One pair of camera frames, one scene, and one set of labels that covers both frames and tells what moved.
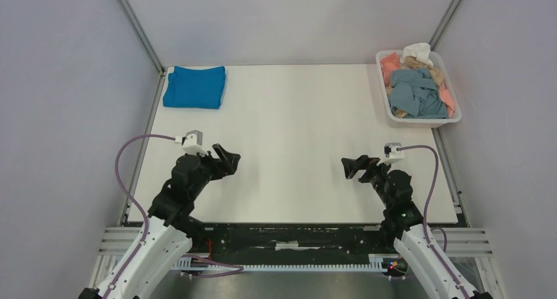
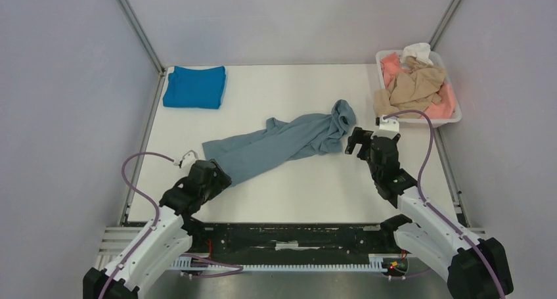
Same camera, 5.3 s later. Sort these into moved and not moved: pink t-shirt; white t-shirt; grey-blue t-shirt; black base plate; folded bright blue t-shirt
Moved: grey-blue t-shirt
Not moved: black base plate; white t-shirt; folded bright blue t-shirt; pink t-shirt
